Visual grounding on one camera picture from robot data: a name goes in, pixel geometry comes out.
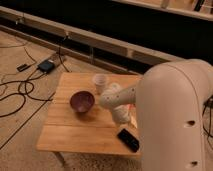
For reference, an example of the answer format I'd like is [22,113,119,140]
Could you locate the black power adapter box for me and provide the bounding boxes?
[37,60,55,73]

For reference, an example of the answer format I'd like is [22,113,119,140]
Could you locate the long wooden rail beam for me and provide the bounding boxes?
[0,6,181,65]

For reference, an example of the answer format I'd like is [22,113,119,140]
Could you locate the white paper cup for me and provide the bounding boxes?
[92,74,108,94]

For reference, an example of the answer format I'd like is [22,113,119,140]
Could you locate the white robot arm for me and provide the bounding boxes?
[99,59,213,171]

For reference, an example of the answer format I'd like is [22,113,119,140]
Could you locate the purple bowl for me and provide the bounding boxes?
[70,91,95,113]

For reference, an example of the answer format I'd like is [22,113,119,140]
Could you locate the black eraser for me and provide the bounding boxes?
[117,129,140,153]

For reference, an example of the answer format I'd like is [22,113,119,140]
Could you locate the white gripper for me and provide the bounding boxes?
[111,106,130,125]

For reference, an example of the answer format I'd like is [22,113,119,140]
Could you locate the small black device on floor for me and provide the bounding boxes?
[17,64,30,72]

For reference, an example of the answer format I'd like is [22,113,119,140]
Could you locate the wooden table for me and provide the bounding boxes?
[37,73,140,156]

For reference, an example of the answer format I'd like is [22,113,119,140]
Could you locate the black cable at right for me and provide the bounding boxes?
[201,96,213,151]

